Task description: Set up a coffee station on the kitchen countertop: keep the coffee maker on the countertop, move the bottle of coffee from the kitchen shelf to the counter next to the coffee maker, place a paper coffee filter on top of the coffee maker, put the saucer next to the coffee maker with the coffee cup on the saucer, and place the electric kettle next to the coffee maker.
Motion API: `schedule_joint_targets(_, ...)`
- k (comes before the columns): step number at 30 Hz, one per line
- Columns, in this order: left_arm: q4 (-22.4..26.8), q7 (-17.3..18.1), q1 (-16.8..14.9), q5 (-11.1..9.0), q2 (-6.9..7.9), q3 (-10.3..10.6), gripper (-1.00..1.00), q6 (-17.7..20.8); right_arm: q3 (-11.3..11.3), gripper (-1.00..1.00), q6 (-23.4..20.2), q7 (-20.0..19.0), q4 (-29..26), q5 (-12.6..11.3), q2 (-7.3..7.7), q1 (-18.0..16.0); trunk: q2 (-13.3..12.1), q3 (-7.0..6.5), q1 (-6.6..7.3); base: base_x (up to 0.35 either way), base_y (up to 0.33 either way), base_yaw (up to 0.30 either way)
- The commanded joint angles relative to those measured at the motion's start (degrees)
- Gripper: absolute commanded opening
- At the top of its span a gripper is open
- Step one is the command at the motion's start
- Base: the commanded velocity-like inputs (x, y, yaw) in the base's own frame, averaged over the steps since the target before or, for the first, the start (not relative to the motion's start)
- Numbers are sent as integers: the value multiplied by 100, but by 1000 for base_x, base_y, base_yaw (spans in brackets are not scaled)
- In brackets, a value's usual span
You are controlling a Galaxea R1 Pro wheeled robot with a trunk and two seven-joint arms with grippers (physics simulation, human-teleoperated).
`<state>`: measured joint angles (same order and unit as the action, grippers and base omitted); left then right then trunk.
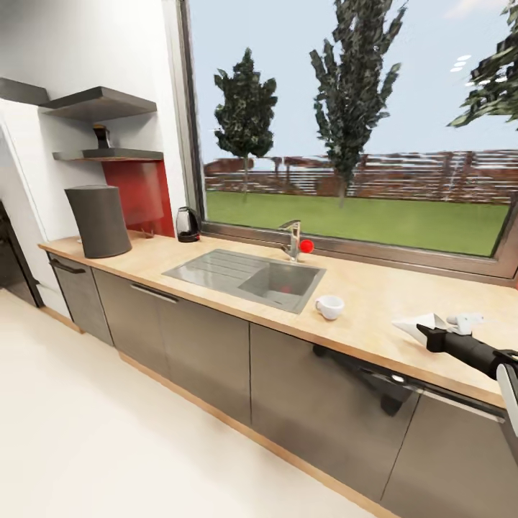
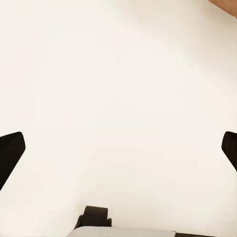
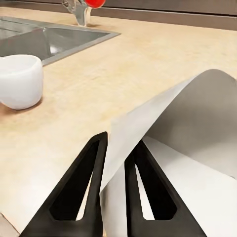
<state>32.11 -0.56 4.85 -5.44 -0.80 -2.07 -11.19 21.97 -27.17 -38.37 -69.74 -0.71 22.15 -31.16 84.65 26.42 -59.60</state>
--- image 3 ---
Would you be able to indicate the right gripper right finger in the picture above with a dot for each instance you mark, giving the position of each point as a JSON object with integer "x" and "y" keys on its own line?
{"x": 172, "y": 216}

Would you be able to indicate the countertop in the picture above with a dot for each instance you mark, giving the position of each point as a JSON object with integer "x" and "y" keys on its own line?
{"x": 85, "y": 91}

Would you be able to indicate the coffee cup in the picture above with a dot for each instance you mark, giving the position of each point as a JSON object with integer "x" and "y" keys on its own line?
{"x": 21, "y": 81}

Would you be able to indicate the drop in sink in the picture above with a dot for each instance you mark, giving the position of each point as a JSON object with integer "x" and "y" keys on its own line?
{"x": 52, "y": 42}

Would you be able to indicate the fixed window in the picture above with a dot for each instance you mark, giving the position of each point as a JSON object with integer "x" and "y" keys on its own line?
{"x": 214, "y": 14}

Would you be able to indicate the paper coffee filter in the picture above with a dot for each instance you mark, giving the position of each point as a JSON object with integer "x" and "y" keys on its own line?
{"x": 191, "y": 131}

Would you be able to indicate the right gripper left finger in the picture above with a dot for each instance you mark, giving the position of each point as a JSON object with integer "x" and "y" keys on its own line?
{"x": 57, "y": 217}

